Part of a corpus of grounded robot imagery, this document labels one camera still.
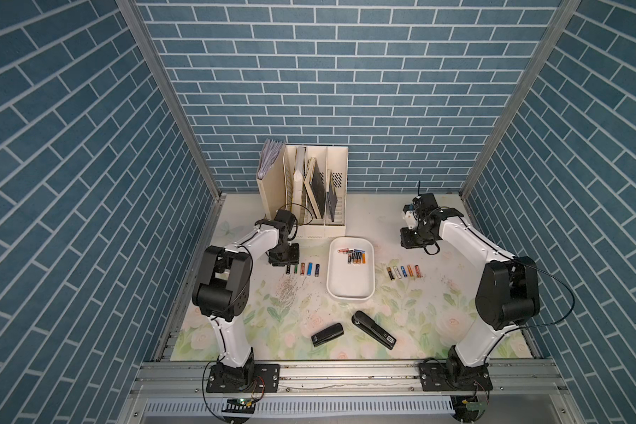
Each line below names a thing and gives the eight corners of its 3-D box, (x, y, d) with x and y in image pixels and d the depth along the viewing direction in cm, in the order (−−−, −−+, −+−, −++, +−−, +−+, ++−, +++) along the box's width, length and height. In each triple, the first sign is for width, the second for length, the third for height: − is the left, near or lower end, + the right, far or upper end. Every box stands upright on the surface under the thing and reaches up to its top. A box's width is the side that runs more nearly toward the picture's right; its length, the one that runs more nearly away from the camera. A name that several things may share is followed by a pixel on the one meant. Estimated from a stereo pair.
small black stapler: (314, 348, 81) (313, 344, 78) (310, 339, 83) (310, 335, 79) (344, 334, 84) (344, 330, 80) (340, 326, 85) (340, 321, 82)
